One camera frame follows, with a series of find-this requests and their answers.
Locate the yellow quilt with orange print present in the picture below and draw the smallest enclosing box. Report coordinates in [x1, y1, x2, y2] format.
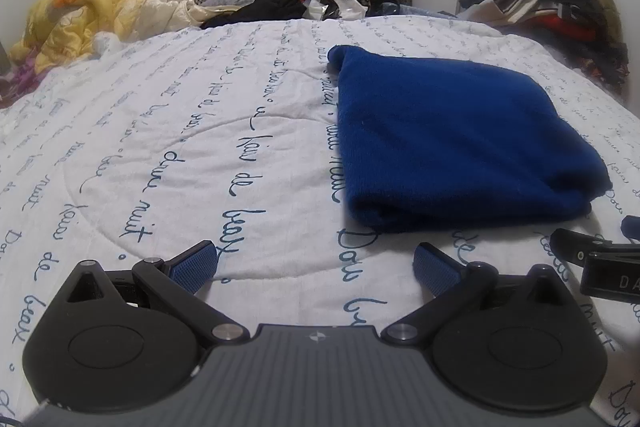
[10, 0, 194, 76]

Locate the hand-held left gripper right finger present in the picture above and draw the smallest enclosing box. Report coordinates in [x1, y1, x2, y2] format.
[381, 242, 567, 348]

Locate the red garment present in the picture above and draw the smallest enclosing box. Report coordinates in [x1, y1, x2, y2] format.
[544, 14, 597, 42]

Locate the white quilt with script print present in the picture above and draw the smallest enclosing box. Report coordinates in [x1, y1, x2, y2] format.
[0, 15, 640, 427]

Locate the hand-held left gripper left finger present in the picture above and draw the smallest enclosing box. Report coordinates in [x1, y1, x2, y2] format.
[64, 240, 251, 349]

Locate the cream satin cloth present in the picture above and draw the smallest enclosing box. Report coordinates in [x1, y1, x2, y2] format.
[127, 0, 241, 40]

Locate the pale blue bed sheet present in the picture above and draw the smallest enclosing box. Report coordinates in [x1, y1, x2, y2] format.
[399, 3, 457, 16]

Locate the black clothing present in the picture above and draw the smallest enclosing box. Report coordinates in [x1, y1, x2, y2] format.
[200, 0, 309, 30]

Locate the purple cloth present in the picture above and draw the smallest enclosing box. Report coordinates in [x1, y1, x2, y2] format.
[0, 61, 47, 96]

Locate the blue knit sweater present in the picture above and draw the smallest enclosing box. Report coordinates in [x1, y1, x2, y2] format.
[327, 44, 614, 236]

